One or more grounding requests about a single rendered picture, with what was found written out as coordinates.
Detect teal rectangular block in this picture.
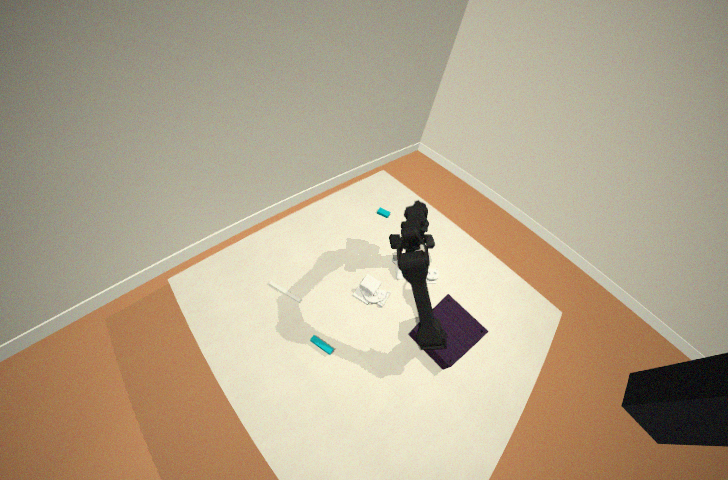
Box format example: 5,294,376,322
310,335,333,355

